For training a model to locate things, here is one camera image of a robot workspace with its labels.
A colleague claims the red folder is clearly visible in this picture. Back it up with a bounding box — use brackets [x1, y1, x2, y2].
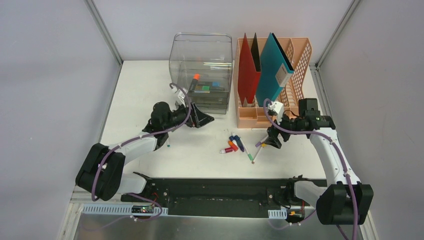
[237, 33, 261, 107]

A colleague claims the black highlighter orange cap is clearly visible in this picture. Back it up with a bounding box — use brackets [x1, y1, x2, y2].
[188, 73, 200, 91]

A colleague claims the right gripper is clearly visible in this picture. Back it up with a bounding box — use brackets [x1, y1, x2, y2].
[264, 109, 305, 149]

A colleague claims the black highlighter blue cap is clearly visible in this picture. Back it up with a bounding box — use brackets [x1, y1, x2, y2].
[197, 81, 220, 87]

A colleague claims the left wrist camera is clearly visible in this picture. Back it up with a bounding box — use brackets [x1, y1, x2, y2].
[175, 90, 186, 108]

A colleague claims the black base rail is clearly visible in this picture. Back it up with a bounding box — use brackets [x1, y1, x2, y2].
[139, 178, 308, 218]

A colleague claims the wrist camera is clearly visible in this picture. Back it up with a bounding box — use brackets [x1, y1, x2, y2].
[175, 90, 186, 108]
[267, 101, 285, 124]

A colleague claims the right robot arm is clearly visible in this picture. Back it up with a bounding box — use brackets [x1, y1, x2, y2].
[263, 98, 374, 226]

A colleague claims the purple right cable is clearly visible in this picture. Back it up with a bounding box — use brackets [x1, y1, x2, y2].
[263, 98, 360, 240]

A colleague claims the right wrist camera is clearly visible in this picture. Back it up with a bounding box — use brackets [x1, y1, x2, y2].
[267, 101, 285, 124]

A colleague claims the teal blue folder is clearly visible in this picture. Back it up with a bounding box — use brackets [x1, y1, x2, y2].
[255, 32, 294, 107]

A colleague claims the clear grey drawer organizer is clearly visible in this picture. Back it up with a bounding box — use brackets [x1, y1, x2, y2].
[168, 32, 233, 115]

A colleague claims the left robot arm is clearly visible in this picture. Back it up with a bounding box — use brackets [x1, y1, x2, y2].
[75, 101, 214, 203]

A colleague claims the white marker green tip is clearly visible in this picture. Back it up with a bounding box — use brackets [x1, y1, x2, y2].
[239, 137, 254, 162]

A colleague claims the orange red marker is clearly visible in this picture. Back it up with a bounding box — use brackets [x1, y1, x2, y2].
[228, 140, 239, 152]

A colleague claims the red white short marker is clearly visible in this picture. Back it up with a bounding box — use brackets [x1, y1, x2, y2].
[219, 147, 234, 154]

